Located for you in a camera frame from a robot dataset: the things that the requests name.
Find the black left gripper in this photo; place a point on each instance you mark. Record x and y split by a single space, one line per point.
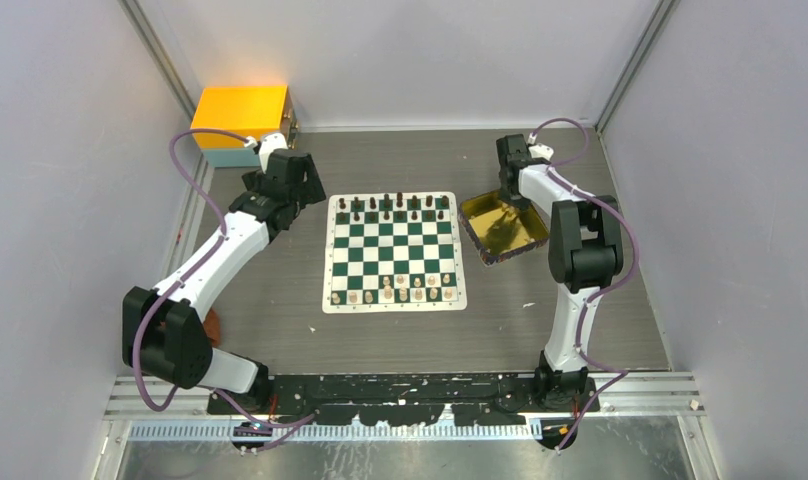
310 191

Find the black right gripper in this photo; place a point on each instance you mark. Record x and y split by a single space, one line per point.
518 202

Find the gold tin box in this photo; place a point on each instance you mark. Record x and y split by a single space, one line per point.
500 231

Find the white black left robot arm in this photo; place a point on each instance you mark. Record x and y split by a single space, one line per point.
162 327

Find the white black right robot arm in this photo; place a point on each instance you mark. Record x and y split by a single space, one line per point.
585 253

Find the light blue box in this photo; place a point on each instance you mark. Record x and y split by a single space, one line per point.
224 149

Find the yellow box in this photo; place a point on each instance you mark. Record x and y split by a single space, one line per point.
247 110

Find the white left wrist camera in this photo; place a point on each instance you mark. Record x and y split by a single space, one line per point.
265 146

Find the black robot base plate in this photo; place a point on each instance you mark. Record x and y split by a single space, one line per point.
403 400

